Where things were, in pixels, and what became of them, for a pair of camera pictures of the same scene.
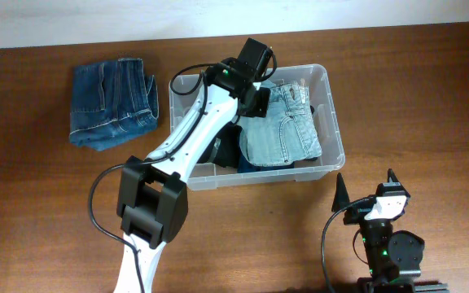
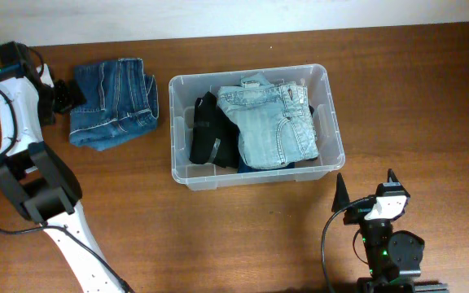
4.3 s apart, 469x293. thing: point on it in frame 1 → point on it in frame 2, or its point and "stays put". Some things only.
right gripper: [357, 213] stays put
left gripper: [264, 105] → [67, 94]
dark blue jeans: [111, 101] stays put
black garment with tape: [223, 150] stays put
